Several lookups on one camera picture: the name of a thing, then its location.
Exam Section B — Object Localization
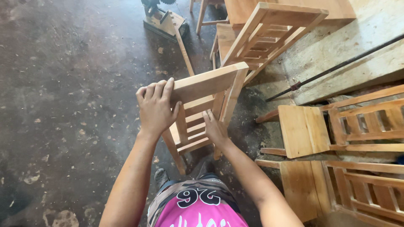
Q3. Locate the pink printed shirt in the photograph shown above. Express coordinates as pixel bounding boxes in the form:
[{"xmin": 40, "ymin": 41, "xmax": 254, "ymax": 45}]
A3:
[{"xmin": 147, "ymin": 172, "xmax": 250, "ymax": 227}]

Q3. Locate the person's left hand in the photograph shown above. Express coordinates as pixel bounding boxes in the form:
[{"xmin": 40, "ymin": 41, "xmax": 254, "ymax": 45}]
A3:
[{"xmin": 136, "ymin": 78, "xmax": 183, "ymax": 137}]

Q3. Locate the person's right hand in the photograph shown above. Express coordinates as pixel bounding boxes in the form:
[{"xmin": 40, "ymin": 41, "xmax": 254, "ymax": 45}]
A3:
[{"xmin": 202, "ymin": 109, "xmax": 230, "ymax": 148}]

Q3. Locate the long wooden stick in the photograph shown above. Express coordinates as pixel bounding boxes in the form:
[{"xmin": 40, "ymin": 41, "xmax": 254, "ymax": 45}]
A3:
[{"xmin": 174, "ymin": 26, "xmax": 195, "ymax": 77}]

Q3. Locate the small wooden slatted chair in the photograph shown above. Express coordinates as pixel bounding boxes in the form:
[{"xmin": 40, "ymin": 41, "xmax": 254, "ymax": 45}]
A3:
[{"xmin": 161, "ymin": 62, "xmax": 249, "ymax": 176}]

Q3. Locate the grey shoe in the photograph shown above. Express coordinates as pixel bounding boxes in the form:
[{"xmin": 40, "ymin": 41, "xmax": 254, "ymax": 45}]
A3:
[{"xmin": 154, "ymin": 168, "xmax": 170, "ymax": 190}]

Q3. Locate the long dark metal rod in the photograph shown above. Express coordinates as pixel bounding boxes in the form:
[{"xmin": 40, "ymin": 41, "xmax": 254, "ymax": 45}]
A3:
[{"xmin": 265, "ymin": 34, "xmax": 404, "ymax": 103}]

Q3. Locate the wooden chair with slatted back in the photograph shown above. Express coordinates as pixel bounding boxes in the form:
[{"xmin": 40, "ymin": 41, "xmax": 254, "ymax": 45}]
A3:
[
  {"xmin": 210, "ymin": 2, "xmax": 329, "ymax": 86},
  {"xmin": 255, "ymin": 84, "xmax": 404, "ymax": 159},
  {"xmin": 255, "ymin": 159, "xmax": 404, "ymax": 227}
]

